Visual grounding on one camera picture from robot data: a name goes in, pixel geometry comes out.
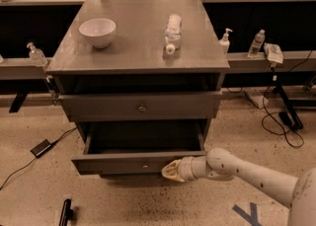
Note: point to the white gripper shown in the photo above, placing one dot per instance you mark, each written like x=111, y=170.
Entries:
x=185, y=169

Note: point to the grey drawer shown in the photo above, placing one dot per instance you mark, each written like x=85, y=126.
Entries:
x=139, y=147
x=147, y=106

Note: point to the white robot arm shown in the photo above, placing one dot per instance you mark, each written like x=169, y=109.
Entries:
x=298, y=194

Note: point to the grey top drawer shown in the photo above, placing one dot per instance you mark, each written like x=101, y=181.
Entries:
x=147, y=106

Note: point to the grey wooden drawer cabinet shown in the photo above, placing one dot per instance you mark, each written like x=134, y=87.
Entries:
x=136, y=62

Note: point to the black object on floor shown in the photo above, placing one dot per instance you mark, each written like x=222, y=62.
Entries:
x=66, y=213

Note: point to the black power brick right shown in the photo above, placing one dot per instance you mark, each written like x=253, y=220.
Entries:
x=285, y=119

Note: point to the black power adapter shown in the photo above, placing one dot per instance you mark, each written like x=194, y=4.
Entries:
x=41, y=148

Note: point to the white pump bottle right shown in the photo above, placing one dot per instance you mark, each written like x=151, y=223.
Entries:
x=225, y=42

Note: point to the clear plastic bottle lying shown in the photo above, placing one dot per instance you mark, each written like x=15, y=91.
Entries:
x=173, y=34

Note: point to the clear standing water bottle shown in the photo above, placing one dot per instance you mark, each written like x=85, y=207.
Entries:
x=256, y=44

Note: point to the white crumpled packet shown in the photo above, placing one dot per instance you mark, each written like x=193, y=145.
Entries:
x=273, y=53

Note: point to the white ceramic bowl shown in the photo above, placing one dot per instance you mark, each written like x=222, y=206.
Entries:
x=98, y=32

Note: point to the clear pump bottle left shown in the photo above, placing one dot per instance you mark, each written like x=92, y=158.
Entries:
x=36, y=55

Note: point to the grey metal rail shelf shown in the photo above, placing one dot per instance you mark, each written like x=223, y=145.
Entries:
x=293, y=61

